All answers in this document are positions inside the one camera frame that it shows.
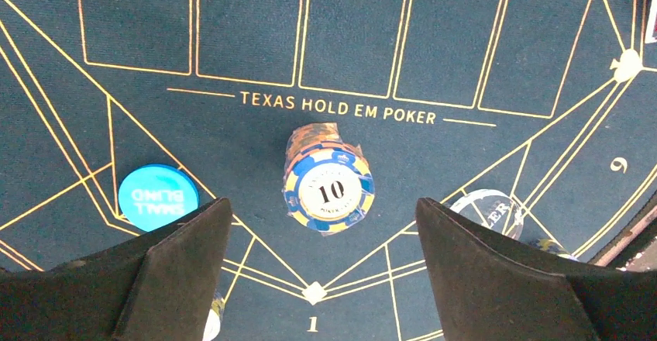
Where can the blue yellow chip stack bottom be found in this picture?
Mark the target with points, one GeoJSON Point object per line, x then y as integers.
{"type": "Point", "coordinates": [552, 247]}

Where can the clear dealer button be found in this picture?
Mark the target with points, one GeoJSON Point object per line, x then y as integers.
{"type": "Point", "coordinates": [492, 209]}

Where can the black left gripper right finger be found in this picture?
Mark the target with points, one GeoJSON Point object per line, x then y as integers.
{"type": "Point", "coordinates": [490, 287]}

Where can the blue small blind button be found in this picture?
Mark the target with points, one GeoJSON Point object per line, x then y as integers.
{"type": "Point", "coordinates": [155, 195]}

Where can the pink card deck box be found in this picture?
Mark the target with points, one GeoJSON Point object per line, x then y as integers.
{"type": "Point", "coordinates": [650, 33]}

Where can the blue yellow chip stack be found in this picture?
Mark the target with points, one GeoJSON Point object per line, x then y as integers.
{"type": "Point", "coordinates": [327, 185]}
{"type": "Point", "coordinates": [214, 320]}
{"type": "Point", "coordinates": [552, 247]}

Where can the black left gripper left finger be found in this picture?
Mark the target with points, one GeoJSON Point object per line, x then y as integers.
{"type": "Point", "coordinates": [157, 286]}

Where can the round dark blue poker mat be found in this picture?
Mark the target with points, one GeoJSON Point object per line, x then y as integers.
{"type": "Point", "coordinates": [552, 102]}

